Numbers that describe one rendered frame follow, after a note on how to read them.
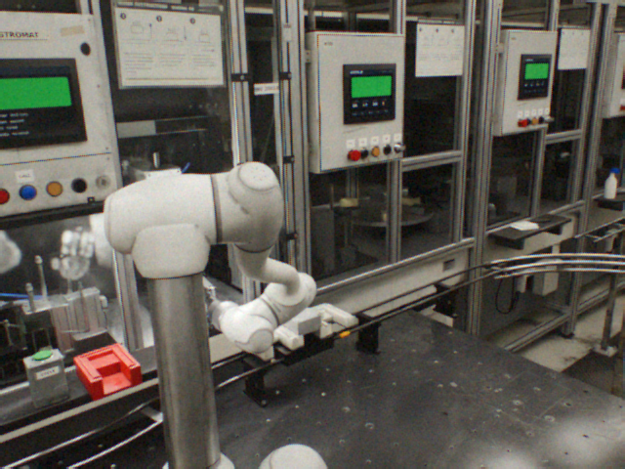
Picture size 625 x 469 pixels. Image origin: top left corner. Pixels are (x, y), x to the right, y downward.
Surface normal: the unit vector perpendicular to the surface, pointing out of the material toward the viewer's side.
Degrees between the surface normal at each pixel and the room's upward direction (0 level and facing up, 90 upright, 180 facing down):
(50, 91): 90
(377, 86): 90
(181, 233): 86
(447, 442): 0
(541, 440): 0
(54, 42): 90
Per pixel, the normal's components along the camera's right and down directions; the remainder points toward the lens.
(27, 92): 0.62, 0.22
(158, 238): 0.20, 0.20
